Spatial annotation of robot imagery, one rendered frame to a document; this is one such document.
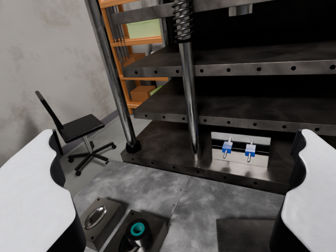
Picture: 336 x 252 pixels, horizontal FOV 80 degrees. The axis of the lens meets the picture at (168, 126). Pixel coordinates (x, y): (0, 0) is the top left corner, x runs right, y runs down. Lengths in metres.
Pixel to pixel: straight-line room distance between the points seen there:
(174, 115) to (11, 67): 2.09
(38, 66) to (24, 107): 0.52
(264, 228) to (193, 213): 0.28
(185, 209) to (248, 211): 0.25
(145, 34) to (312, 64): 2.41
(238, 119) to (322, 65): 0.36
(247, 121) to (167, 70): 0.44
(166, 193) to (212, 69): 0.59
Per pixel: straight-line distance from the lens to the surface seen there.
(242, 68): 0.89
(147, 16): 1.02
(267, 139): 1.02
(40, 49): 2.97
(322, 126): 1.00
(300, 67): 0.89
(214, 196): 0.94
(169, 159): 1.17
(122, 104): 1.14
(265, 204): 0.94
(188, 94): 0.93
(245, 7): 1.13
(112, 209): 0.91
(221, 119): 1.00
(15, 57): 2.82
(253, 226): 0.74
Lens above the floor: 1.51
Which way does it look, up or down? 29 degrees down
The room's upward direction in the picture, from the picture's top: 10 degrees counter-clockwise
